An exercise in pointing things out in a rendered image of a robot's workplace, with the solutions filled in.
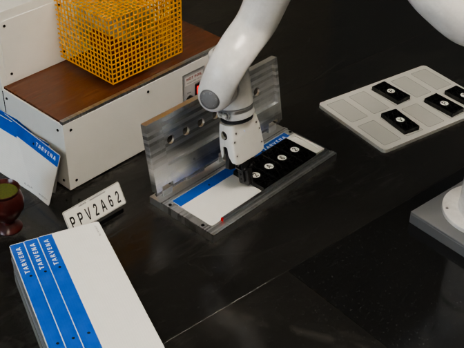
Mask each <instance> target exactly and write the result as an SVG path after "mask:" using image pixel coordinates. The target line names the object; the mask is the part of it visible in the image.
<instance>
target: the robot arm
mask: <svg viewBox="0 0 464 348"><path fill-rule="evenodd" d="M289 2H290V0H243V2H242V5H241V6H240V9H239V11H238V13H237V15H236V17H235V19H234V20H233V21H232V23H231V24H230V26H229V27H228V28H227V29H226V31H225V33H224V34H223V35H222V37H221V39H220V40H219V42H218V43H217V46H216V47H214V48H212V49H211V50H210V51H209V53H208V55H209V61H208V63H207V65H206V68H205V70H204V73H203V75H202V78H201V80H200V85H199V87H198V92H197V96H198V100H199V103H200V104H201V106H202V107H203V108H204V109H205V110H207V111H210V112H217V115H218V117H219V118H220V120H221V122H220V150H221V154H222V159H223V160H224V161H225V162H226V166H225V167H226V168H227V169H229V170H231V169H234V168H235V169H237V170H238V176H239V181H240V183H242V184H246V185H248V186H249V185H250V184H252V183H253V173H252V168H251V167H253V160H254V158H255V156H256V155H257V154H258V153H259V152H261V151H262V149H263V148H264V143H263V138H262V131H261V128H260V123H259V121H258V118H257V115H256V113H255V108H254V103H253V94H252V88H251V79H250V73H249V67H250V66H251V64H252V63H253V61H254V60H255V58H256V57H257V56H258V54H259V53H260V51H261V50H262V49H263V48H264V46H265V45H266V44H267V42H268V41H269V40H270V38H271V37H272V35H273V34H274V32H275V31H276V28H277V27H278V25H279V23H280V21H281V19H282V17H283V15H284V12H285V10H286V9H287V6H288V5H289ZM408 2H410V4H411V5H412V6H413V7H414V9H415V10H416V11H417V12H418V13H419V14H420V15H421V16H422V17H423V18H424V19H425V20H426V21H428V22H429V23H430V24H431V25H432V26H433V27H434V28H435V29H437V31H439V32H440V33H441V34H442V35H444V36H445V37H447V38H448V39H449V40H451V41H453V42H454V43H456V44H459V45H461V46H464V0H408ZM442 212H443V215H444V216H445V219H446V220H447V221H448V222H449V223H450V224H451V225H452V226H453V227H455V228H456V229H458V230H459V231H461V232H463V233H464V179H463V185H462V186H459V187H456V188H453V189H452V190H450V191H449V192H448V193H446V195H445V197H444V198H443V202H442Z"/></svg>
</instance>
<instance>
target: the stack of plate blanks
mask: <svg viewBox="0 0 464 348"><path fill-rule="evenodd" d="M10 253H11V256H12V257H11V260H12V264H13V267H14V278H15V282H16V284H17V288H18V290H19V293H20V296H21V299H22V301H23V304H24V307H25V309H26V312H27V314H28V317H29V320H30V323H31V325H32V328H33V331H34V333H35V336H36V339H37V342H38V344H39V347H40V348H65V345H64V343H63V340H62V339H61V336H60V333H59V330H58V328H57V326H56V323H55V320H54V318H53V316H52V313H51V311H50V308H49V306H48V303H47V301H46V298H45V295H44V293H43V291H42V288H41V286H40V284H39V281H38V279H37V276H36V273H35V270H34V269H33V266H32V263H31V261H30V258H29V256H28V253H27V251H26V248H25V246H24V244H23V242H20V243H17V244H12V245H10Z"/></svg>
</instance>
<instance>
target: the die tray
mask: <svg viewBox="0 0 464 348"><path fill-rule="evenodd" d="M383 81H385V82H387V83H388V84H391V85H392V86H394V87H396V88H397V89H399V90H401V91H403V92H405V93H407V94H408V95H410V99H408V100H407V101H404V102H403V103H400V104H395V103H394V102H392V101H390V100H388V99H387V98H385V97H383V96H381V95H379V94H378V93H376V92H374V91H372V86H375V85H376V84H379V83H381V82H383ZM454 86H459V85H458V84H456V83H455V82H453V81H451V80H450V79H448V78H446V77H444V76H442V75H441V74H439V73H438V72H436V71H434V70H432V69H431V68H429V67H427V66H419V67H417V68H414V69H411V70H408V71H406V72H402V73H401V74H398V75H394V76H393V77H389V78H386V79H384V80H381V81H378V82H376V83H373V84H370V85H368V86H364V87H362V88H359V89H356V90H353V91H351V92H348V93H345V94H343V95H340V96H337V97H334V98H332V99H328V100H326V101H323V102H320V106H319V107H320V109H322V110H323V111H325V112H326V113H327V114H328V115H330V116H332V117H333V118H334V119H336V120H337V121H338V122H340V123H341V124H343V125H344V126H346V127H347V128H348V129H349V130H351V131H353V132H354V133H355V134H357V135H358V136H359V137H361V138H363V139H364V140H365V141H366V142H368V143H370V144H371V145H372V146H374V147H375V148H377V149H378V150H379V151H380V152H382V153H388V152H390V151H393V150H395V149H397V148H400V147H402V146H405V145H407V144H410V143H412V142H415V141H417V140H419V139H422V138H424V137H427V136H428V135H431V134H434V133H436V132H439V131H441V130H443V129H445V128H448V127H450V126H453V125H455V124H458V123H460V122H463V121H464V111H463V112H462V113H459V114H457V115H455V116H453V117H450V116H449V115H446V114H445V113H443V112H441V111H439V110H437V109H435V108H434V107H432V106H430V105H428V104H426V103H425V102H424V100H425V98H426V97H429V96H431V95H433V94H435V93H438V94H439V95H441V96H443V97H445V98H447V99H449V100H450V101H452V102H454V103H456V104H458V105H460V106H462V107H463V108H464V105H463V104H462V103H460V102H458V101H456V100H454V99H452V98H451V97H448V96H447V95H445V90H447V89H449V88H452V87H454ZM459 87H461V88H463V89H464V87H462V86H459ZM393 109H397V110H399V111H400V112H401V113H402V114H404V115H405V116H406V117H408V118H410V119H411V120H412V121H413V122H415V123H416V124H418V125H419V130H416V131H414V132H411V133H408V134H405V135H404V134H402V133H401V132H400V131H399V130H397V129H396V128H394V127H393V126H392V125H391V124H390V123H388V122H387V121H385V120H384V119H383V118H382V117H381V113H384V112H387V111H389V110H393Z"/></svg>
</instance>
